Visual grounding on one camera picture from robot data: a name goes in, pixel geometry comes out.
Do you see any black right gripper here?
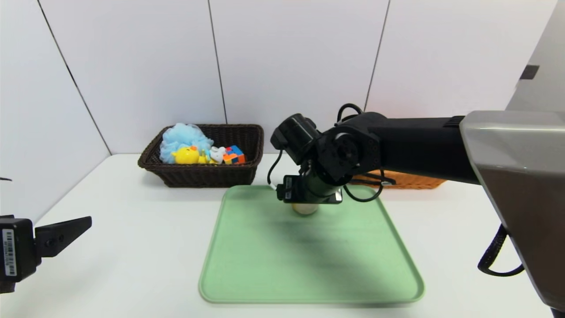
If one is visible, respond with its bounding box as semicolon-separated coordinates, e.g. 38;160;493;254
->
276;170;343;204

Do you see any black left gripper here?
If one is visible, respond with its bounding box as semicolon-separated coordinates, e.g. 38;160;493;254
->
0;215;92;294

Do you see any multicoloured puzzle cube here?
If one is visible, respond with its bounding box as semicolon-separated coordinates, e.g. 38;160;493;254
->
223;145;246;165

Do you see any yellow duck toy car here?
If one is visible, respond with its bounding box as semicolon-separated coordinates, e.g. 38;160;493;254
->
171;146;226;165

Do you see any light blue mesh bath loofah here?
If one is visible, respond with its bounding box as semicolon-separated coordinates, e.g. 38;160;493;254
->
160;123;215;165

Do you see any dark brown wicker basket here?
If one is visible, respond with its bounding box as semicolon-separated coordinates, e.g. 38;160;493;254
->
138;124;264;189

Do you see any orange wicker basket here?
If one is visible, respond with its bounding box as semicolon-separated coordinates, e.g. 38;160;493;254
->
349;170;447;189

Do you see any light green plastic tray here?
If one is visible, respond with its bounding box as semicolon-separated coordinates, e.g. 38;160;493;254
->
199;185;425;304

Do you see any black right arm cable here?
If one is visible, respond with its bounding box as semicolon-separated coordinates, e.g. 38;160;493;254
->
266;103;398;204

